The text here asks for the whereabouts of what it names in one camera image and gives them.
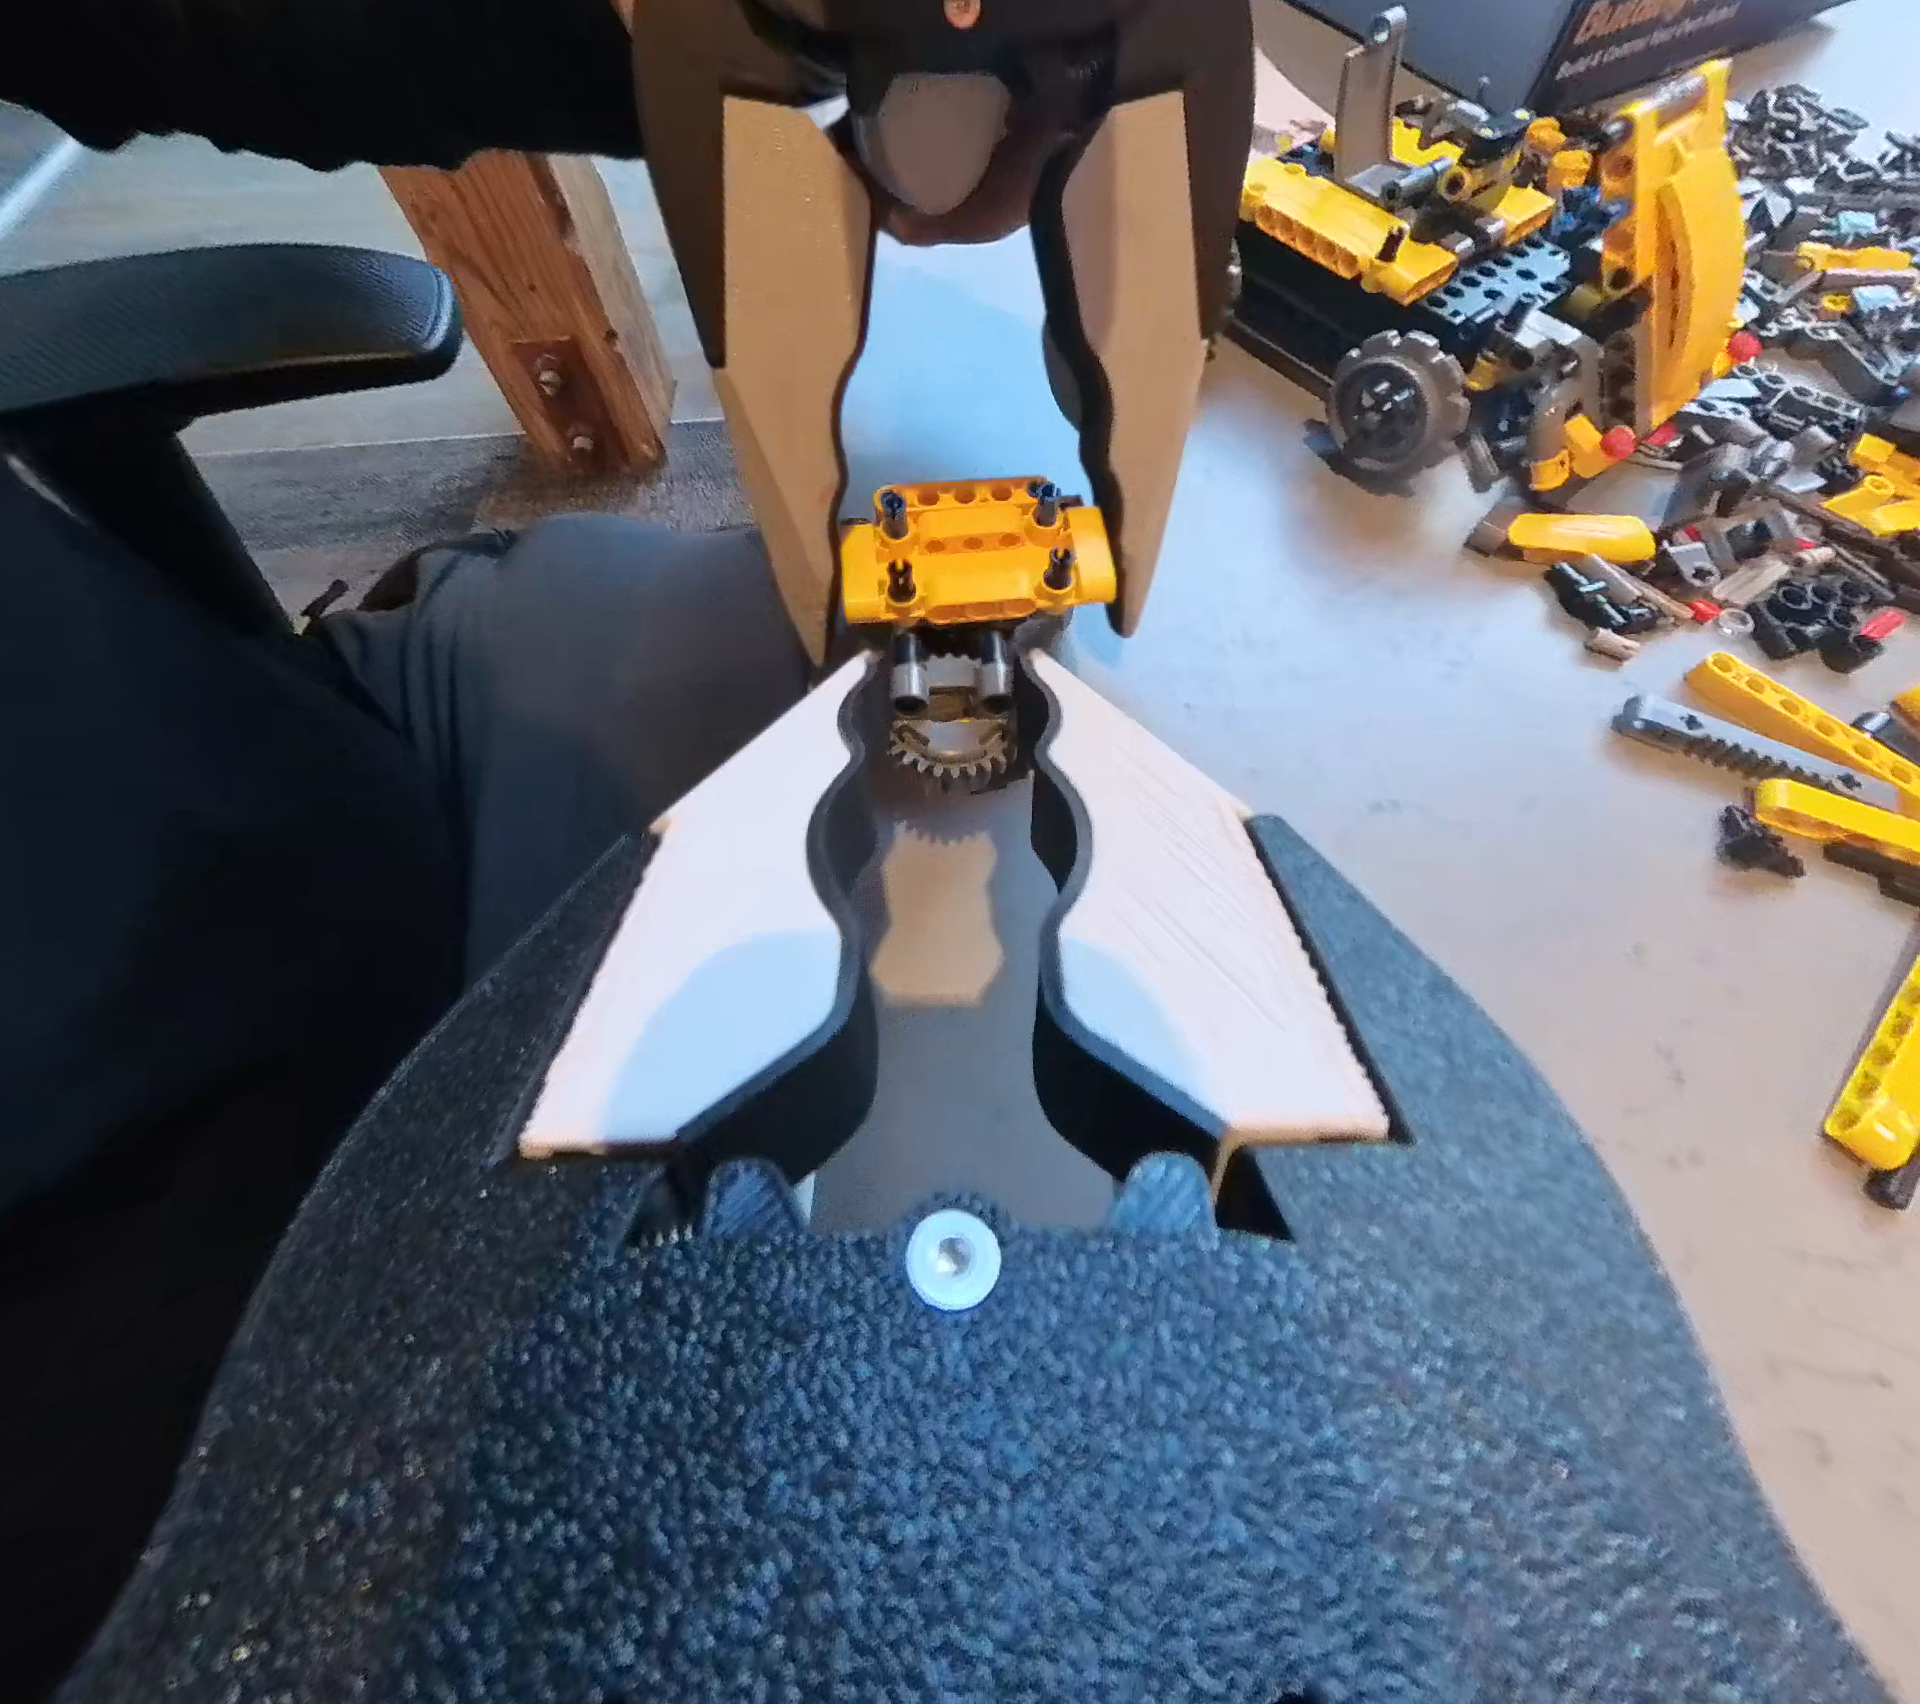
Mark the small black connector piece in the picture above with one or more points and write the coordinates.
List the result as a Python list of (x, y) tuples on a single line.
[(1759, 842)]

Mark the yellow frame block assembly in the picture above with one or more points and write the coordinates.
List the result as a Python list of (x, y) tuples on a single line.
[(974, 565)]

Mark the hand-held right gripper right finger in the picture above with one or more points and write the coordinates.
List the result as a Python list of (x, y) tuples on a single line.
[(1201, 984)]

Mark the grey toothed rack piece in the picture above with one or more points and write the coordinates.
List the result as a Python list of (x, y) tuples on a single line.
[(1681, 732)]

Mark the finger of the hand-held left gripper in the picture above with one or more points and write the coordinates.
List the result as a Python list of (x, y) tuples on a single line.
[(1149, 279), (789, 279)]

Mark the black office chair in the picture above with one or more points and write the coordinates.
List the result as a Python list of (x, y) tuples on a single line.
[(224, 324)]

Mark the person's black top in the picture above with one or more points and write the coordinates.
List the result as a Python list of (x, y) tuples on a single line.
[(181, 908)]

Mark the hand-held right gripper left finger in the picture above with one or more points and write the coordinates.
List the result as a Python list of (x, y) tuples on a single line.
[(705, 984)]

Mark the light grey desk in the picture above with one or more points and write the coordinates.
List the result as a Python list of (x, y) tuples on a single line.
[(1425, 759)]

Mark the grey gear block assembly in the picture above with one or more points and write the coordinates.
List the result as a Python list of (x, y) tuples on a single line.
[(952, 714)]

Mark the yellow curved panel piece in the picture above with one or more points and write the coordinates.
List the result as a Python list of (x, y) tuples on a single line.
[(1583, 536)]

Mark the wooden post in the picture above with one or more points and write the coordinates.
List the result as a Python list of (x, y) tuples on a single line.
[(525, 295)]

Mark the yellow black toy vehicle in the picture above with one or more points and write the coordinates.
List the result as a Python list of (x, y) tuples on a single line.
[(1500, 295)]

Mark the pile of loose building pieces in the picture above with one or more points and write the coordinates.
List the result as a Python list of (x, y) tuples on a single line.
[(1815, 602)]

